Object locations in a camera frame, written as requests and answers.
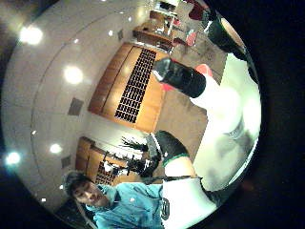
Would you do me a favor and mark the small wooden wall panel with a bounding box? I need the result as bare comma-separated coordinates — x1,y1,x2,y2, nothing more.
74,135,141,187

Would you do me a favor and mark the dark red chair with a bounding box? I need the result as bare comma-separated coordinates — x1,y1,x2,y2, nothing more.
187,0,209,21

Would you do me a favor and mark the black slotted vent grille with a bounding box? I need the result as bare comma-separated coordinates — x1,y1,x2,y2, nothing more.
114,47,157,125

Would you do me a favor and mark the wooden desk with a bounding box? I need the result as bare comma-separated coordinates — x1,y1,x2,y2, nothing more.
132,21,174,52

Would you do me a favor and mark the dark potted plant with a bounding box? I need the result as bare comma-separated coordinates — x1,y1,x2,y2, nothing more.
119,135,161,178

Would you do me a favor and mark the the person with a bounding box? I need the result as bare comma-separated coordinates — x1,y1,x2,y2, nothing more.
61,171,165,229

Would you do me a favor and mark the round ceiling lamp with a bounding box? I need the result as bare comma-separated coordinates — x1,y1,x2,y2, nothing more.
18,25,44,46
49,143,64,156
5,151,22,166
63,65,85,86

